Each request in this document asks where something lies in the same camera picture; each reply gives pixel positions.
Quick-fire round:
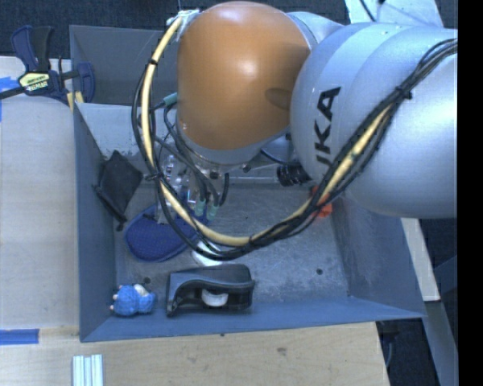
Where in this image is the black fabric pouch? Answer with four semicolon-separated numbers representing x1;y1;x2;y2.
91;150;145;232

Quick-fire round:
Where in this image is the blue mesh cloth pouch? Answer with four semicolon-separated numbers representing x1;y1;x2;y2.
123;202;211;264

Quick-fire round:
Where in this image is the black tape dispenser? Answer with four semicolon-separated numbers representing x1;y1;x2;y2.
165;263;256;318

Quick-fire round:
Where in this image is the blue toy figure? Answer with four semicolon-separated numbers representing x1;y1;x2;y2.
109;282;158;318

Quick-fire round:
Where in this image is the grey metal bin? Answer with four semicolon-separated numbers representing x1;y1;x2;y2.
68;24;428;343

